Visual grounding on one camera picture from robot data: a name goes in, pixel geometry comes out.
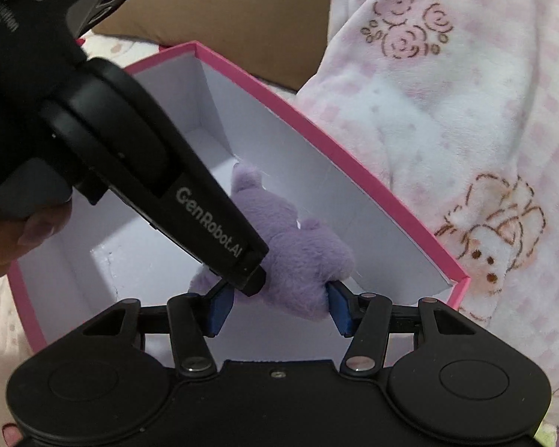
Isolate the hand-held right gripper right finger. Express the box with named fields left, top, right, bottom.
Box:
left=326, top=279, right=479, bottom=376

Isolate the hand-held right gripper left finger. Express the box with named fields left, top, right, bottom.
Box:
left=81, top=283, right=236, bottom=380

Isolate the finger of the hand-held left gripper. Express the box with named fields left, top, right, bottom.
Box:
left=217, top=261, right=267, bottom=298

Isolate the purple plush toy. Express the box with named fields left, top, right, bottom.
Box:
left=189, top=161, right=357, bottom=323

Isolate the pink cardboard storage box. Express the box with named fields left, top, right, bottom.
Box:
left=7, top=41, right=471, bottom=355

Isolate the person's left hand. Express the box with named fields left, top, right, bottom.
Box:
left=0, top=198, right=73, bottom=285

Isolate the brown cardboard box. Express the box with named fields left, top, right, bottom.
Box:
left=92, top=0, right=337, bottom=95

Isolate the pink checked pillow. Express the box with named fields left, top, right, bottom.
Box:
left=297, top=0, right=559, bottom=403

